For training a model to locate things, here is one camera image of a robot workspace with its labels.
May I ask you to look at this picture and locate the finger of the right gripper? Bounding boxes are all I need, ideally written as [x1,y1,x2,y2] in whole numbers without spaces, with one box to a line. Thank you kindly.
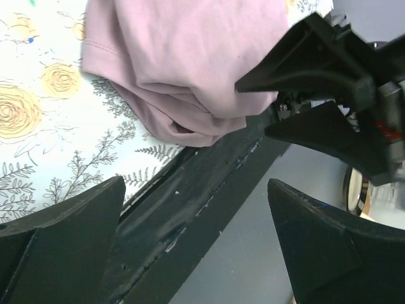
[235,13,377,111]
[265,101,392,186]

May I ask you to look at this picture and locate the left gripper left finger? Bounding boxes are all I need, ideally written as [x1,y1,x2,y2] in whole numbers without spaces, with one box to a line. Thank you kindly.
[1,177,125,303]

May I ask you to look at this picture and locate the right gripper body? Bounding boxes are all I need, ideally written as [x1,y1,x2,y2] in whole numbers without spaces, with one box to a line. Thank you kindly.
[277,25,404,182]

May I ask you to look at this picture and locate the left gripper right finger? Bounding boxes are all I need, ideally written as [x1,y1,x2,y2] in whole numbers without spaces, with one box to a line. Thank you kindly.
[268,179,404,304]

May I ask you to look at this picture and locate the pink tank top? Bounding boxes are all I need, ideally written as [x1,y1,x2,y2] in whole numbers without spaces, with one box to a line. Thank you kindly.
[82,1,289,147]

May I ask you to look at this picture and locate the floral table cloth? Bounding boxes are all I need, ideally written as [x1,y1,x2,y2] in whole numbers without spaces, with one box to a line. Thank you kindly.
[1,1,333,224]

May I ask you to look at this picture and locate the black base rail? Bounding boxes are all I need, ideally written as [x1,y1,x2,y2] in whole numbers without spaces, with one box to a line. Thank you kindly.
[97,113,288,303]

